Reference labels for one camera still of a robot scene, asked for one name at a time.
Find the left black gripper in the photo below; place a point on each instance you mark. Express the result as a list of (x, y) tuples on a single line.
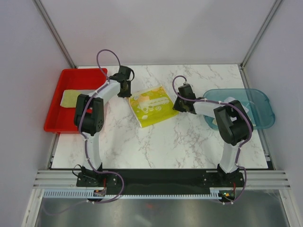
[(128, 93)]

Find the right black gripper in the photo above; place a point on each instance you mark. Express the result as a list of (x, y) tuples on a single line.
[(176, 106)]

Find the yellow patterned towel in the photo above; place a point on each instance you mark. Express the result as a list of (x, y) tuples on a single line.
[(152, 106)]

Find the grey frog towel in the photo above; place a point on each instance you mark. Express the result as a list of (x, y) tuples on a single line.
[(69, 97)]

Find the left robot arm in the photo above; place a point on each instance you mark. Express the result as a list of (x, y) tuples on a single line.
[(90, 114)]

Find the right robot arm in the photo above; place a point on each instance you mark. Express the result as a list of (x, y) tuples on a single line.
[(234, 125)]

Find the red plastic bin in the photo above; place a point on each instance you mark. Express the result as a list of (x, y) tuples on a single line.
[(60, 119)]

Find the blue transparent plastic tub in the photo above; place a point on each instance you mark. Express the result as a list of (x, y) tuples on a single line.
[(255, 102)]

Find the right aluminium frame post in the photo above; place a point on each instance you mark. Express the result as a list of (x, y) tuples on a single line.
[(268, 19)]

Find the aluminium frame post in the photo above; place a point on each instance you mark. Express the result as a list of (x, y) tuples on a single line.
[(47, 20), (268, 19)]

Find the aluminium front rail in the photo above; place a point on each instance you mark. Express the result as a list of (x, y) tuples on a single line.
[(257, 179)]

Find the left aluminium frame post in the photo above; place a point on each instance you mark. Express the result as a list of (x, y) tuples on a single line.
[(47, 20)]

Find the white cable duct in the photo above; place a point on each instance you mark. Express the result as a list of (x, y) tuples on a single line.
[(106, 194)]

